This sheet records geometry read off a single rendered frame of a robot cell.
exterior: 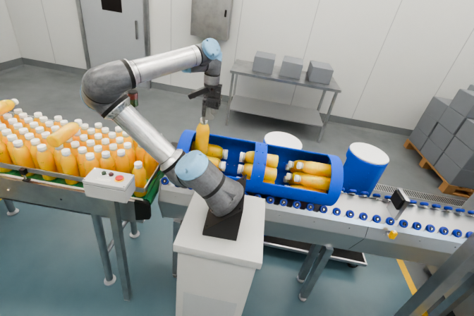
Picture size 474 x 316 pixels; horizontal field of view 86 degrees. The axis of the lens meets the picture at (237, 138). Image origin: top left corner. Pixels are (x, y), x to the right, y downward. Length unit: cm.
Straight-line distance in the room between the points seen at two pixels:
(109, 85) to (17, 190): 114
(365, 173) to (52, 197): 199
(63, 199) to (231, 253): 107
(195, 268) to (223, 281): 12
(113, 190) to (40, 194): 57
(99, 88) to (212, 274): 77
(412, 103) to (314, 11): 235
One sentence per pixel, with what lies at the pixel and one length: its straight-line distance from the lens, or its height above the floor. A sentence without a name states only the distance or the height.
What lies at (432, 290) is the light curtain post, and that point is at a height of 78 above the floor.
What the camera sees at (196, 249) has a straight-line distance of 98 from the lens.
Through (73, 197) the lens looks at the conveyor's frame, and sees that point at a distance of 167.
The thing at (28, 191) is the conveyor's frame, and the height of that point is 83.
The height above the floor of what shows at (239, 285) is 97.
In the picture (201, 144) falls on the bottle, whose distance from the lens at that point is 134.
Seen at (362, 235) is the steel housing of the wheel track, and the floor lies 85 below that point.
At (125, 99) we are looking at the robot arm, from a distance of 97.
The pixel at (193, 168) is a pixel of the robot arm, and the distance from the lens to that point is 86.
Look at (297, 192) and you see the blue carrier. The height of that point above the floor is 108.
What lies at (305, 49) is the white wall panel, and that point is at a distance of 456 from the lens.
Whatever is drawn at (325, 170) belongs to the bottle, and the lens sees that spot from 144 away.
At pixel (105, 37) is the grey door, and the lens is 534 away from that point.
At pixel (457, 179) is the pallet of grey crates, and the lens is 430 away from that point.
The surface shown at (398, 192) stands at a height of 108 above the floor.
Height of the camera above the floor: 196
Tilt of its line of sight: 31 degrees down
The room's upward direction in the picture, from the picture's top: 9 degrees clockwise
